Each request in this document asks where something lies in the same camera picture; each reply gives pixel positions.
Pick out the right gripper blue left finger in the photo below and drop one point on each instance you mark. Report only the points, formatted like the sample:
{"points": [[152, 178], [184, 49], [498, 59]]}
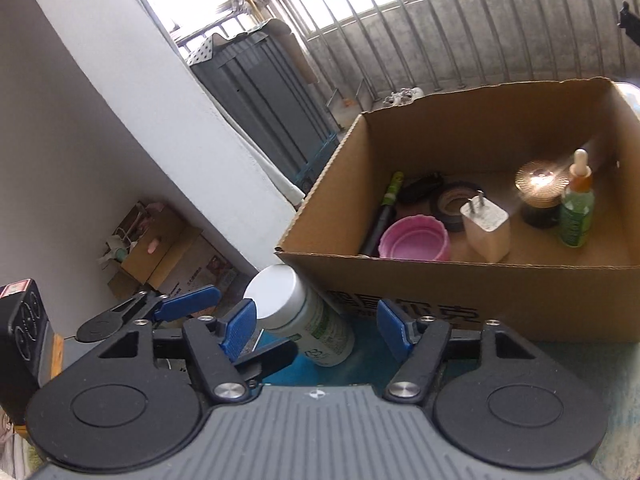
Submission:
{"points": [[235, 328]]}

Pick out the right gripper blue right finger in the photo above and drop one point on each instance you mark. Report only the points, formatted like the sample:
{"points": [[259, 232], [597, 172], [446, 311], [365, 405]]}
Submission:
{"points": [[397, 328]]}

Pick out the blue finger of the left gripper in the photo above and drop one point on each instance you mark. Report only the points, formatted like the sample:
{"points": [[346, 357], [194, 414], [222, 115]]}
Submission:
{"points": [[267, 360], [172, 309]]}

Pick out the white vitamin bottle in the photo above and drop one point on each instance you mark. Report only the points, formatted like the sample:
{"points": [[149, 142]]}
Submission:
{"points": [[287, 307]]}

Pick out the green black marker pen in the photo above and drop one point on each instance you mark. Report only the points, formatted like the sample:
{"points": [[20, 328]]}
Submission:
{"points": [[383, 218]]}

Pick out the pink round lid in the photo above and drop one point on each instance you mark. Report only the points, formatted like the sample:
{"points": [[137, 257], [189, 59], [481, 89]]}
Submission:
{"points": [[416, 238]]}

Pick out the white power adapter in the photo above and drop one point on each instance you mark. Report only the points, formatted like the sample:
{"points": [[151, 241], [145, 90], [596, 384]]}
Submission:
{"points": [[487, 228]]}

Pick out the black tape roll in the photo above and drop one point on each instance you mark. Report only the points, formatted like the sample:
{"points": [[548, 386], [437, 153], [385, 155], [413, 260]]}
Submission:
{"points": [[445, 204]]}

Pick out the gold lidded round jar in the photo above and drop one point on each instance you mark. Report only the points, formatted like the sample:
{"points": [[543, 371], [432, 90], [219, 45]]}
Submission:
{"points": [[540, 186]]}

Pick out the green dropper bottle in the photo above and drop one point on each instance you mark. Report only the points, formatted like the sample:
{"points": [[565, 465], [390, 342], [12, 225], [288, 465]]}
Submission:
{"points": [[577, 202]]}

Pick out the open cardboard box on floor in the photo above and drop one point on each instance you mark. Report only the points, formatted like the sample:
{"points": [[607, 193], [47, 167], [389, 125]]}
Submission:
{"points": [[153, 247]]}

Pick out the black speaker device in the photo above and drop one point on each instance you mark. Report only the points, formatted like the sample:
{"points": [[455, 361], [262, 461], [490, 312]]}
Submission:
{"points": [[24, 324]]}

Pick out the brown cardboard box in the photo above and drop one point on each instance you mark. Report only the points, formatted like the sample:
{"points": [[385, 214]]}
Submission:
{"points": [[518, 202]]}

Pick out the dark grey cabinet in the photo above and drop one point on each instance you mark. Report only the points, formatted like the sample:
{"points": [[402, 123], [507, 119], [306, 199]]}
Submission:
{"points": [[263, 80]]}

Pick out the white sneakers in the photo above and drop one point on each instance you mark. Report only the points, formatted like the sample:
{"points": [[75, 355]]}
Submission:
{"points": [[404, 96]]}

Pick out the metal balcony railing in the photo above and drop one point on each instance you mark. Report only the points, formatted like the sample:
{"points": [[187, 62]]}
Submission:
{"points": [[361, 50]]}

